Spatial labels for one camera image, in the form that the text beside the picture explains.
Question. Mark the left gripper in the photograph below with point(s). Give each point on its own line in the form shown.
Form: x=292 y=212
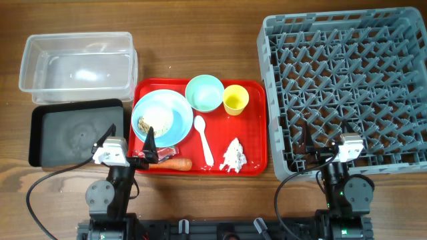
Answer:
x=132 y=159

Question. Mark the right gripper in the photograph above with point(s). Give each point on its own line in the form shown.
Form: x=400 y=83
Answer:
x=324 y=155

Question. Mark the red snack wrapper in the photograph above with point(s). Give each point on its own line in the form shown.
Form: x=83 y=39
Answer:
x=163 y=153

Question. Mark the white tissue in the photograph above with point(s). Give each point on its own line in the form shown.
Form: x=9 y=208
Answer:
x=234 y=157

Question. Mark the mint green bowl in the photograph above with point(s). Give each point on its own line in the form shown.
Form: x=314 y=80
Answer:
x=204 y=93

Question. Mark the yellow plastic cup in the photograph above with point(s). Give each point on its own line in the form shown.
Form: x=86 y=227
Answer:
x=235 y=99

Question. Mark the small light blue bowl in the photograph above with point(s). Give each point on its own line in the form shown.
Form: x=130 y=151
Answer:
x=162 y=112

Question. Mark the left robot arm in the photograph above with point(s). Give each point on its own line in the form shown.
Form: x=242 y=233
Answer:
x=108 y=199

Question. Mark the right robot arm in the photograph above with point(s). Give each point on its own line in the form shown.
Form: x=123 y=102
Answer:
x=347 y=195

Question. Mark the grey dishwasher rack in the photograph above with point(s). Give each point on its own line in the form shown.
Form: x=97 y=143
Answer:
x=366 y=67

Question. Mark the rice food scraps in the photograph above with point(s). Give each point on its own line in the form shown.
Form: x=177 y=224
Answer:
x=160 y=126

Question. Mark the orange carrot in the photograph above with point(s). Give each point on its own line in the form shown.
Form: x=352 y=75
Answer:
x=173 y=164

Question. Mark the light blue plate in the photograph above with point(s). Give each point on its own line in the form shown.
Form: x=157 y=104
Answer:
x=179 y=106

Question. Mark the white plastic spoon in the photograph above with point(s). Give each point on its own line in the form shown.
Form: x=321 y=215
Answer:
x=199 y=125

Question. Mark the black plastic tray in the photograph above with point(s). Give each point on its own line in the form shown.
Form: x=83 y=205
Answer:
x=64 y=134

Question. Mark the clear plastic bin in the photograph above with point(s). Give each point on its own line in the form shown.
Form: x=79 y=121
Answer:
x=69 y=67

